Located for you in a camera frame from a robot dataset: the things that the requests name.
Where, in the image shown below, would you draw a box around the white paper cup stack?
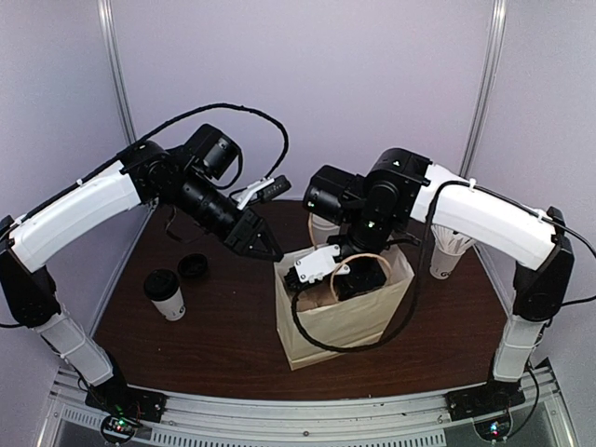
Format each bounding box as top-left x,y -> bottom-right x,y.
307,213 -> 341,248

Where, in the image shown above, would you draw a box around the cardboard cup carrier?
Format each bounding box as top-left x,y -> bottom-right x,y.
296,283 -> 338,312

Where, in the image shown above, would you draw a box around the white paper bag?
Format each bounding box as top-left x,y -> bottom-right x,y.
273,246 -> 414,371

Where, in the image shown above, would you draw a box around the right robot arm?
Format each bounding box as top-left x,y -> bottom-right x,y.
293,148 -> 575,412

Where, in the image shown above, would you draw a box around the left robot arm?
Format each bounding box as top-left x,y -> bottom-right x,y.
1,124 -> 283,413

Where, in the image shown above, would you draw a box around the black cup lid stack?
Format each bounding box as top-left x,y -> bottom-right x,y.
177,253 -> 209,279

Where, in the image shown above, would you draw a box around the cup holding stirrers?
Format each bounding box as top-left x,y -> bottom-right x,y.
429,246 -> 463,279

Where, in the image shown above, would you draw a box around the white wrapped stirrers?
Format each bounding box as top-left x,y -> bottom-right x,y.
431,224 -> 476,256

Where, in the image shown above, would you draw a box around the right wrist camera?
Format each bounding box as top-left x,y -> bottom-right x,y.
284,245 -> 341,291

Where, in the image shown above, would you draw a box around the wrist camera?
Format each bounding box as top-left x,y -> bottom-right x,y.
231,175 -> 291,210
284,245 -> 341,291

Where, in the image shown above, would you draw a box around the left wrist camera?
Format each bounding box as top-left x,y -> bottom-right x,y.
231,175 -> 291,210

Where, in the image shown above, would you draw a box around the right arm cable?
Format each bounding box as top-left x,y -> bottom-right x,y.
291,179 -> 481,353

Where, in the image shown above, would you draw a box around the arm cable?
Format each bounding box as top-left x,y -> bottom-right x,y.
291,179 -> 481,353
76,104 -> 290,187

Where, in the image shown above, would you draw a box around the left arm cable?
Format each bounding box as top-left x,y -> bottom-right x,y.
76,104 -> 290,187

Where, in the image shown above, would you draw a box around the front aluminium rail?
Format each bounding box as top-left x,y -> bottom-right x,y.
33,367 -> 579,446

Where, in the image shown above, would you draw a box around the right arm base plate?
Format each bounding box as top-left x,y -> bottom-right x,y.
445,381 -> 526,443

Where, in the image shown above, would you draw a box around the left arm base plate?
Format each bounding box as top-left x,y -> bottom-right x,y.
85,387 -> 167,445

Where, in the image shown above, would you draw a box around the right aluminium frame post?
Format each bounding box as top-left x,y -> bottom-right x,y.
459,0 -> 508,178

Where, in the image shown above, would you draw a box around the aluminium frame post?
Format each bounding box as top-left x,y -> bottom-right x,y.
459,0 -> 508,178
96,0 -> 157,206

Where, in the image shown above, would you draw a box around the left aluminium frame post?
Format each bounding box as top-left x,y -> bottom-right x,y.
96,0 -> 157,206

